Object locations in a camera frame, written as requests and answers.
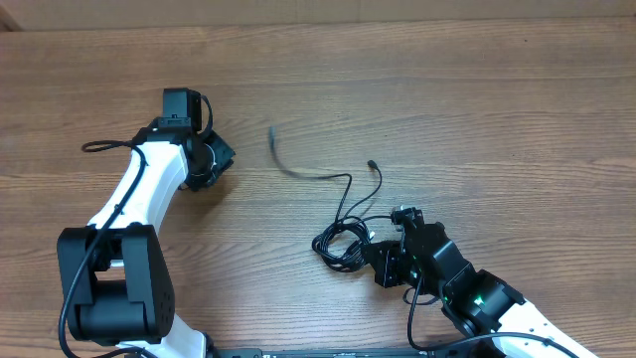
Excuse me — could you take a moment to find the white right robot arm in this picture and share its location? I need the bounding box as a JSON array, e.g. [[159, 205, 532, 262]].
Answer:
[[363, 221, 594, 357]]

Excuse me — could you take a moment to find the brown cardboard back panel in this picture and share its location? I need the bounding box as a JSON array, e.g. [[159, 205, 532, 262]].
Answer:
[[1, 0, 635, 31]]

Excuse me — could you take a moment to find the black USB cable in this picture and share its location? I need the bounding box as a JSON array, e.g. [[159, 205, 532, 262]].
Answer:
[[267, 125, 394, 273]]

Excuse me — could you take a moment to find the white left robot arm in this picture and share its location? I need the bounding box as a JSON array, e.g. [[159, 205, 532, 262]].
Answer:
[[57, 117, 235, 357]]

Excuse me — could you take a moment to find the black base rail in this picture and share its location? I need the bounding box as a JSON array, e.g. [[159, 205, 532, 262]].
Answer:
[[207, 343, 505, 358]]

